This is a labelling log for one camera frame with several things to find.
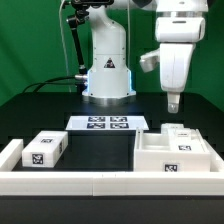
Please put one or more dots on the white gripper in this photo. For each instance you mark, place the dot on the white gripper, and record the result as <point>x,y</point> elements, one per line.
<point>174,67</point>

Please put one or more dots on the white cabinet body box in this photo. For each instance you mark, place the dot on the white cabinet body box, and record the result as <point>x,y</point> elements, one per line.
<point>152,153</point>

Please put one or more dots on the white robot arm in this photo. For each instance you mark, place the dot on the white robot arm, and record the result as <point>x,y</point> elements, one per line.
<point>179,25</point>

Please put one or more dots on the white cabinet top block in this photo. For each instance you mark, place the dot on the white cabinet top block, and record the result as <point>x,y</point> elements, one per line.
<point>45,149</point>

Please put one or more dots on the white marker tag sheet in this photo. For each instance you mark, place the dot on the white marker tag sheet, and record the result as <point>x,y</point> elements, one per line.
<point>109,123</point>

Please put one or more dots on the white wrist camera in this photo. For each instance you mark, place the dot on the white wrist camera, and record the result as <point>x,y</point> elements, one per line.
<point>150,60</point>

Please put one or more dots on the white right fence wall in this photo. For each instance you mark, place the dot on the white right fence wall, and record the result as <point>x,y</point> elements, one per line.
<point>216,162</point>

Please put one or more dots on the white fence wall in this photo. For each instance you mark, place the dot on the white fence wall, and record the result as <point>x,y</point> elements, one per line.
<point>216,162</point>
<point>10,155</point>
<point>111,183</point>

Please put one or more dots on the black camera stand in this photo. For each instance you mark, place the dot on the black camera stand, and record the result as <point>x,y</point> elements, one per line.
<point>78,40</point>

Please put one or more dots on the white left fence wall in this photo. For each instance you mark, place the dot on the white left fence wall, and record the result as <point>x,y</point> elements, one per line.
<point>10,155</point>

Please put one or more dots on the white front fence wall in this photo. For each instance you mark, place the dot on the white front fence wall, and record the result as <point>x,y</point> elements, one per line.
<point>111,183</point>

